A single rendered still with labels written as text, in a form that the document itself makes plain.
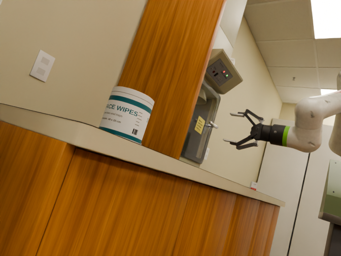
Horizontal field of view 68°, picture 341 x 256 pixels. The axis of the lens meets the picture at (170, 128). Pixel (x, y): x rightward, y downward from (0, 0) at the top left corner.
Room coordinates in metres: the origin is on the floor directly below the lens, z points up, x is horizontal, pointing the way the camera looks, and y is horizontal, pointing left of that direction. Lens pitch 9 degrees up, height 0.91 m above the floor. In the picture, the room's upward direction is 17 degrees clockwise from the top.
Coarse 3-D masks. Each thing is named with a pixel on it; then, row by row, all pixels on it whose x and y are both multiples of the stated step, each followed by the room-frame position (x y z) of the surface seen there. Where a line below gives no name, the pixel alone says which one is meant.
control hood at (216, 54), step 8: (216, 56) 1.10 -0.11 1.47; (224, 56) 1.11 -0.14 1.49; (208, 64) 1.12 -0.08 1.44; (224, 64) 1.16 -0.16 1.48; (232, 64) 1.18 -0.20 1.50; (232, 72) 1.24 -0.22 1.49; (208, 80) 1.25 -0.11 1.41; (232, 80) 1.30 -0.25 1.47; (240, 80) 1.32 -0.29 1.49; (216, 88) 1.33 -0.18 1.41; (224, 88) 1.34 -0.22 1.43
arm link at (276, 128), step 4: (276, 124) 1.08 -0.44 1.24; (272, 128) 1.06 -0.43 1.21; (276, 128) 1.06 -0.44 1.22; (280, 128) 1.05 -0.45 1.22; (284, 128) 1.04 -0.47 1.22; (272, 132) 1.06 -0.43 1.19; (276, 132) 1.05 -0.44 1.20; (280, 132) 1.04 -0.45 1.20; (272, 136) 1.06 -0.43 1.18; (276, 136) 1.05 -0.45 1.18; (280, 136) 1.04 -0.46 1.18; (272, 140) 1.07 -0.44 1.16; (276, 140) 1.06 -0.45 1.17; (280, 140) 1.05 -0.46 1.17; (272, 144) 1.10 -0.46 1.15; (276, 144) 1.08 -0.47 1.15; (280, 144) 1.06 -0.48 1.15
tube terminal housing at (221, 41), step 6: (222, 30) 1.25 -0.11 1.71; (216, 36) 1.22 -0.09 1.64; (222, 36) 1.27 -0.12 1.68; (216, 42) 1.23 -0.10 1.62; (222, 42) 1.28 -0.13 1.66; (228, 42) 1.34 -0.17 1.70; (216, 48) 1.25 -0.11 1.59; (222, 48) 1.30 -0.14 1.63; (228, 48) 1.35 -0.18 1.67; (228, 54) 1.37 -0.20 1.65; (204, 78) 1.23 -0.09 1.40; (210, 84) 1.28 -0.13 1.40; (216, 90) 1.35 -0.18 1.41; (180, 156) 1.22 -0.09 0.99; (186, 162) 1.28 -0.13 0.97; (192, 162) 1.33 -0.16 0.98
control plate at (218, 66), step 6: (210, 66) 1.14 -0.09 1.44; (216, 66) 1.15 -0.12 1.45; (222, 66) 1.17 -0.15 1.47; (210, 72) 1.18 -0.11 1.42; (216, 72) 1.19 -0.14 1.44; (222, 72) 1.21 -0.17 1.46; (228, 72) 1.22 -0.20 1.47; (216, 78) 1.23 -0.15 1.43; (222, 78) 1.25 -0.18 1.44; (228, 78) 1.27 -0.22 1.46; (222, 84) 1.30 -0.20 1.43
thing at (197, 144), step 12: (204, 84) 1.22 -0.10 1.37; (204, 96) 1.24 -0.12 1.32; (216, 96) 1.34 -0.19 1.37; (204, 108) 1.27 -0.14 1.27; (216, 108) 1.37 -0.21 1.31; (192, 120) 1.21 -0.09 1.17; (204, 120) 1.30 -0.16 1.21; (192, 132) 1.23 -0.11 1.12; (204, 132) 1.33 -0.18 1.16; (192, 144) 1.26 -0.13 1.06; (204, 144) 1.36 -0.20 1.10; (192, 156) 1.29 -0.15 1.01
